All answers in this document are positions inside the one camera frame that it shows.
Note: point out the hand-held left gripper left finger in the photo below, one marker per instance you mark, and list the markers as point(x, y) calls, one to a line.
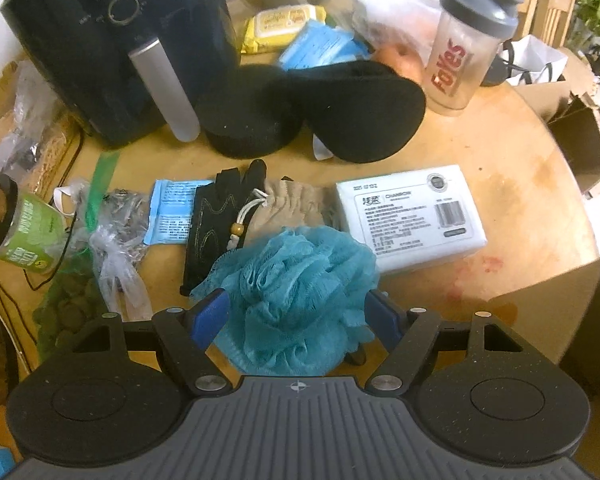
point(210, 315)

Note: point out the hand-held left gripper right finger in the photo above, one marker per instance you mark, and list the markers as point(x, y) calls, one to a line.
point(382, 317)

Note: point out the teal mesh bath loofah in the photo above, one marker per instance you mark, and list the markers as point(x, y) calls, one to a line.
point(290, 290)

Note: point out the black glove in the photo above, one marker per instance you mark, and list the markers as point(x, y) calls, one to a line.
point(205, 230)

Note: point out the black knit beanie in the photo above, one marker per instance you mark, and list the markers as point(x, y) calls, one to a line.
point(360, 110)

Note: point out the white tissue pack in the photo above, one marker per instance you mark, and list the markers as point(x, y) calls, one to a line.
point(410, 220)

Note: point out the blue wet wipe packet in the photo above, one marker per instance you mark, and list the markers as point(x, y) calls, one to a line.
point(167, 210)

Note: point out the clear bag of seeds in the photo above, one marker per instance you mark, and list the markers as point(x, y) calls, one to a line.
point(125, 210)

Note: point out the green bag of snacks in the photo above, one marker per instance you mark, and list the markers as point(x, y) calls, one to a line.
point(70, 310)

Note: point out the green label jar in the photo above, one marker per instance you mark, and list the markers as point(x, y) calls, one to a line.
point(35, 230)

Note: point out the black round coaster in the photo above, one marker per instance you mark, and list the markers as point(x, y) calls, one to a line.
point(245, 115)

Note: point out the clear bag of crackers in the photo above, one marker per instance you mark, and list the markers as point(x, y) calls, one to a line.
point(45, 155)

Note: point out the red apple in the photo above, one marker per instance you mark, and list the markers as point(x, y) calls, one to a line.
point(400, 60)

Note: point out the clear shaker bottle grey lid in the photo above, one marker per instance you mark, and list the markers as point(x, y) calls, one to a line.
point(455, 65)

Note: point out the open cardboard boxes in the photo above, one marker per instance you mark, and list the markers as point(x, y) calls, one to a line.
point(580, 130)

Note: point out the blue wet wipes pack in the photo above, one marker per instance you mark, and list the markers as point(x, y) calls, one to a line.
point(320, 45)

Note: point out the black air fryer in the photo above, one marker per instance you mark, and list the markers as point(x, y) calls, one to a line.
point(80, 60)

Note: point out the white paper bag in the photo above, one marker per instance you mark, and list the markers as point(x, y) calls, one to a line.
point(530, 60)

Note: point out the yellow wet wipes pack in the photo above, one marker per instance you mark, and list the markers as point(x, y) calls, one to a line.
point(280, 25)

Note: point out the crumpled clear plastic bag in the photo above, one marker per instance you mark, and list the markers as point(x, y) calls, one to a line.
point(390, 10)

